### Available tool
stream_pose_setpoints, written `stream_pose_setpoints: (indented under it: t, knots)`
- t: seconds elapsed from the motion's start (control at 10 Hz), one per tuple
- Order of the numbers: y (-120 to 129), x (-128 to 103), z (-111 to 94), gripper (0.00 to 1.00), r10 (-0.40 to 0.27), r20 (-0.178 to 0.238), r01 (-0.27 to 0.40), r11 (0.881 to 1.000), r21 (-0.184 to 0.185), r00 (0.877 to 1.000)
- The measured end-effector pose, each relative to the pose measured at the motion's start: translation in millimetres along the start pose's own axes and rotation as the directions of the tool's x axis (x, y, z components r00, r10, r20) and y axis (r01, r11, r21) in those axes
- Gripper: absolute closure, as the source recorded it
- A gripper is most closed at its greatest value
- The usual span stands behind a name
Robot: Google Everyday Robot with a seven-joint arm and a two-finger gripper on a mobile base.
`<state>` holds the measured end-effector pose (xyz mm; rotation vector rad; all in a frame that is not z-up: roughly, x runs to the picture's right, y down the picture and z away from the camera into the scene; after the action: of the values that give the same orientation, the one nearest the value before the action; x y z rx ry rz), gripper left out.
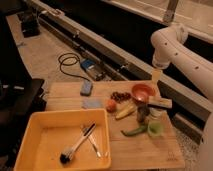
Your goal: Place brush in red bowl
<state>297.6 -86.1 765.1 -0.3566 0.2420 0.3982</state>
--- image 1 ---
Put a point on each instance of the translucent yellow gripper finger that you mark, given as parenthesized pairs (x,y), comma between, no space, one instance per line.
(156,74)

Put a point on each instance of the black-headed brush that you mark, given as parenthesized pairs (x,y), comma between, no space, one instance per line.
(68,153)

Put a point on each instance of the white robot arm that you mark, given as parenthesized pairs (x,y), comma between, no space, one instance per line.
(169,49)

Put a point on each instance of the red bowl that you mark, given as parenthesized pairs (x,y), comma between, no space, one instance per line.
(141,92)

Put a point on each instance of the wooden block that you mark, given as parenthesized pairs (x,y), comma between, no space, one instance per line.
(160,102)

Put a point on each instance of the small glass jar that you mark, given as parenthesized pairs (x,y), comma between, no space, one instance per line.
(155,114)

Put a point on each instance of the metal can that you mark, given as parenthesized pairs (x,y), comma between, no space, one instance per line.
(142,113)

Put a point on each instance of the bunch of dark grapes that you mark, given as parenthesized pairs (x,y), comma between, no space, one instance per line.
(120,97)

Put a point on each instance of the yellow banana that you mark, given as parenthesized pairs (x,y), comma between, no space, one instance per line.
(127,110)

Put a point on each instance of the green cup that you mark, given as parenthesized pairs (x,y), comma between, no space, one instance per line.
(155,128)

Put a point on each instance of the orange tomato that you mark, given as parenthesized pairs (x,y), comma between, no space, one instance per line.
(111,105)

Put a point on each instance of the blue electronic box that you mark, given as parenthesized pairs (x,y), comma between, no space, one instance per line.
(92,69)

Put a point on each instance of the green chili pepper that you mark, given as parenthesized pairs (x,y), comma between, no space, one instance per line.
(135,132)

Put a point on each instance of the wooden cutting board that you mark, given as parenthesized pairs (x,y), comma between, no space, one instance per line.
(127,153)

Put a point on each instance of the metal fork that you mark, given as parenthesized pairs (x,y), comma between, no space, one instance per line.
(92,141)

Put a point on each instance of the yellow plastic bin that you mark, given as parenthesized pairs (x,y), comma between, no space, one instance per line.
(50,133)

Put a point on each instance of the black box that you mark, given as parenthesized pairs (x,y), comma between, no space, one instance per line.
(29,25)

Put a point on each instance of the black chair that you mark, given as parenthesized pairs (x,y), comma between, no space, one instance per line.
(15,110)

